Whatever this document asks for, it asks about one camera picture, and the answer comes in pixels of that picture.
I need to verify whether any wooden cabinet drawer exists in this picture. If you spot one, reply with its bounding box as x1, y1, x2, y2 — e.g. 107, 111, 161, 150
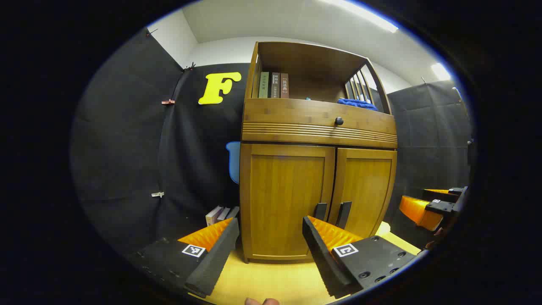
241, 98, 398, 149

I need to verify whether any small ceiling light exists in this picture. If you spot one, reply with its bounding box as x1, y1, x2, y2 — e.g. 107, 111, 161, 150
431, 63, 451, 81

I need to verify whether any blue folded cloth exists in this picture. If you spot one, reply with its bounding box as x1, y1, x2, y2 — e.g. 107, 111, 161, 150
337, 98, 379, 111

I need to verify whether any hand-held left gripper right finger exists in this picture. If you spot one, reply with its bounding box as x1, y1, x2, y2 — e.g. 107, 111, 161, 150
302, 215, 418, 299

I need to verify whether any wooden double-door shoe cabinet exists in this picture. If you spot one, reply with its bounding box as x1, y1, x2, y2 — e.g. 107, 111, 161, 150
239, 41, 398, 264

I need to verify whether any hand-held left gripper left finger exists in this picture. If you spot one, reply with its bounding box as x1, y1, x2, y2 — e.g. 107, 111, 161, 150
127, 217, 240, 298

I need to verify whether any wooden shoe cabinet door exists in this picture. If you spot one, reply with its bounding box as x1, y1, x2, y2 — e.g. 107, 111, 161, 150
240, 144, 336, 260
328, 147, 398, 238

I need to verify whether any long ceiling light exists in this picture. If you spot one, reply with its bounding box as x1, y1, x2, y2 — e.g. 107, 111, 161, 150
326, 0, 399, 33

